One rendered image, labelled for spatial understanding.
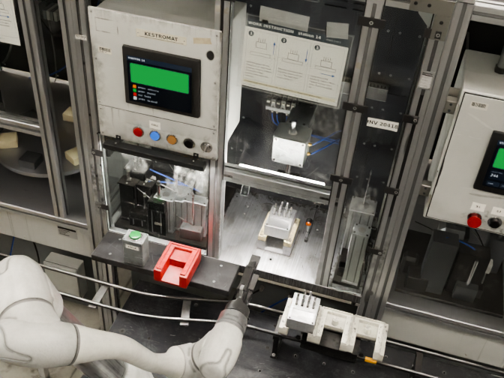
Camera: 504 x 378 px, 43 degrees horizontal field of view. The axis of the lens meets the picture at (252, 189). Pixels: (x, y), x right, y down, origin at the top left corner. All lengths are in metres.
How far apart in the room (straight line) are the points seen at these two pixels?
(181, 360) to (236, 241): 0.72
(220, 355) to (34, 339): 0.54
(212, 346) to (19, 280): 0.56
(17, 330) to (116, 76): 0.91
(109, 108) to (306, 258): 0.92
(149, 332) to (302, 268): 0.62
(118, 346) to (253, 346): 0.89
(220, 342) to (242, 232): 0.79
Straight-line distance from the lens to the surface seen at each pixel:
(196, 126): 2.08
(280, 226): 2.41
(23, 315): 1.58
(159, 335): 2.49
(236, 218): 2.60
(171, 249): 2.39
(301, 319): 2.25
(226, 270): 2.39
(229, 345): 1.85
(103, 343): 1.64
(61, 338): 1.58
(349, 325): 2.32
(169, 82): 2.00
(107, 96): 2.16
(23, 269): 1.68
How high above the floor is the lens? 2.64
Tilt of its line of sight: 39 degrees down
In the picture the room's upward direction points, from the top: 5 degrees clockwise
